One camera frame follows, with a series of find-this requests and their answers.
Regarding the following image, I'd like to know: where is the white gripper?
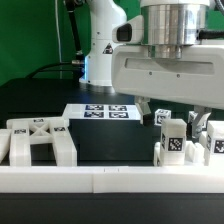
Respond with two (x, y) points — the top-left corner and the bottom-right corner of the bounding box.
(111, 40), (224, 138)

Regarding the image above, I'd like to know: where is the white chair seat part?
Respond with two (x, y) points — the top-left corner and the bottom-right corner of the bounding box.
(153, 141), (224, 168)

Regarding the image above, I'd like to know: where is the white chair back frame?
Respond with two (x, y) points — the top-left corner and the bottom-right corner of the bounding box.
(0, 117), (77, 167)

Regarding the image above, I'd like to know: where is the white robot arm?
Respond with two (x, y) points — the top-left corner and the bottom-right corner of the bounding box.
(81, 0), (224, 136)

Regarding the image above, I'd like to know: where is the white front fence bar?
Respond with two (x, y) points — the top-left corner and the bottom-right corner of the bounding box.
(0, 166), (224, 193)

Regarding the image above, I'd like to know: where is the grey braided wrist cable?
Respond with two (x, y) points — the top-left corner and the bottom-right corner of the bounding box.
(198, 29), (224, 42)

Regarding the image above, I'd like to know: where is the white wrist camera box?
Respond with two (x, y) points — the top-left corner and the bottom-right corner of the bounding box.
(112, 15), (144, 44)

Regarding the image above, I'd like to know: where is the white marker base plate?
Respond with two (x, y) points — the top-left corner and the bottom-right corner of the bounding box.
(63, 104), (140, 120)

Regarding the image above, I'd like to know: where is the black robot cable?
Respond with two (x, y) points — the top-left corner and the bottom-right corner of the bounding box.
(25, 0), (86, 80)

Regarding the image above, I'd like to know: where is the white thin cable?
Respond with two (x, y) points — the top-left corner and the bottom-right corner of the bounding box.
(54, 0), (64, 80)

